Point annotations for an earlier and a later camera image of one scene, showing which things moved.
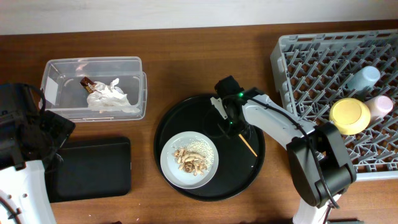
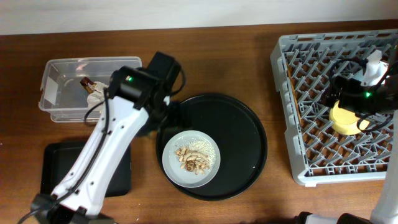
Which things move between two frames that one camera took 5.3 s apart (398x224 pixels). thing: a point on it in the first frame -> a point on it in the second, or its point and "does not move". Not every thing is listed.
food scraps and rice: (195, 157) does not move
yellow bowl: (349, 115) does not move
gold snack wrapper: (89, 84) does not move
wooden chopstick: (242, 138) -> (293, 95)
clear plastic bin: (65, 96) does not move
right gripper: (235, 130) -> (349, 86)
